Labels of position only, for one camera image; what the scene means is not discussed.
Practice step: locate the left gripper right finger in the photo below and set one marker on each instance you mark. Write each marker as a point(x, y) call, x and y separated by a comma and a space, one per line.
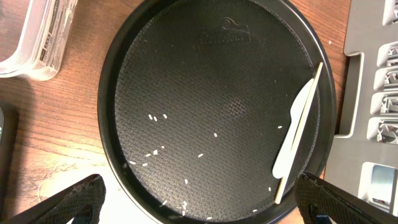
point(321, 202)

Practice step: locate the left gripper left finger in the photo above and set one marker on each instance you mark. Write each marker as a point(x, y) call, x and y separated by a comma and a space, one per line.
point(79, 203)

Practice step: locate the wooden chopstick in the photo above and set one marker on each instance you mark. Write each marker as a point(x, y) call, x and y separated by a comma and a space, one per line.
point(289, 158)

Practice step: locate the light blue plastic knife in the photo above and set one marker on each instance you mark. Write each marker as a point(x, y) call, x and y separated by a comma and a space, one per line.
point(296, 109)

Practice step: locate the grey dishwasher rack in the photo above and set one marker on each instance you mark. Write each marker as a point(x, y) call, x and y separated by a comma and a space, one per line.
point(363, 157)

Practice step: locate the clear plastic bin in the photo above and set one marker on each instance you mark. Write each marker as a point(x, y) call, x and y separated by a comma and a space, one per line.
point(34, 34)

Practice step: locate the round black tray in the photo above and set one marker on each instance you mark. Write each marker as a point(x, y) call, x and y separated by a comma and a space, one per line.
point(194, 104)

